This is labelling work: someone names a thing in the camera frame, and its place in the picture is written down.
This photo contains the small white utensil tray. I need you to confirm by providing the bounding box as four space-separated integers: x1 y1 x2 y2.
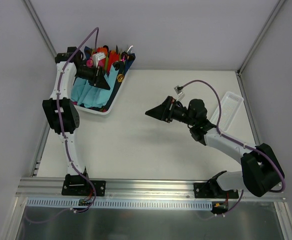
219 91 244 132

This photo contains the teal paper napkin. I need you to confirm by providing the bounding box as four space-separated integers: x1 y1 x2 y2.
104 65 119 92

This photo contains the black spoon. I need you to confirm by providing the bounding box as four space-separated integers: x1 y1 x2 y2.
112 61 125 71

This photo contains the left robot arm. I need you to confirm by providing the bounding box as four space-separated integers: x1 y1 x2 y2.
42 46 111 197

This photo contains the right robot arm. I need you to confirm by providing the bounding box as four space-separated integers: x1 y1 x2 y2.
145 96 285 198

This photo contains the pink rolled napkin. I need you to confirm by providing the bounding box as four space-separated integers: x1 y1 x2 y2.
86 57 104 68

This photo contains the teal rolled napkin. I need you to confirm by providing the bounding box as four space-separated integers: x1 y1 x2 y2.
86 86 101 108
70 77 87 106
96 89 112 108
78 81 94 108

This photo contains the red rolled napkin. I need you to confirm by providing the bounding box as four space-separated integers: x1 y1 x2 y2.
106 50 120 74

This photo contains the orange rolled napkin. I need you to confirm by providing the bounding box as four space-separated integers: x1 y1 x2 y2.
96 47 109 56

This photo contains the dark navy rolled napkin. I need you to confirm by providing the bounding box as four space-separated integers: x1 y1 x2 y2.
104 60 134 111

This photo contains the large white basket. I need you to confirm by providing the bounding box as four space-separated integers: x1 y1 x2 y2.
70 58 135 115

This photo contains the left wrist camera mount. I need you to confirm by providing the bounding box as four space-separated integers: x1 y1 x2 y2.
91 52 106 68

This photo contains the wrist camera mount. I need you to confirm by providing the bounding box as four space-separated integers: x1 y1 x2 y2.
91 52 106 68
174 85 185 101

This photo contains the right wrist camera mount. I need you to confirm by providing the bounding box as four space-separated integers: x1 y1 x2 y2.
174 85 185 101

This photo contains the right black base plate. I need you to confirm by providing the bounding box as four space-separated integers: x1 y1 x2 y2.
193 182 240 199

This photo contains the aluminium mounting rail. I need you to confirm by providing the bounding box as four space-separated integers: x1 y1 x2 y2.
15 177 287 203

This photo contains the white slotted cable duct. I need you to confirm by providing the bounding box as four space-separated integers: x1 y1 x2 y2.
25 197 213 211

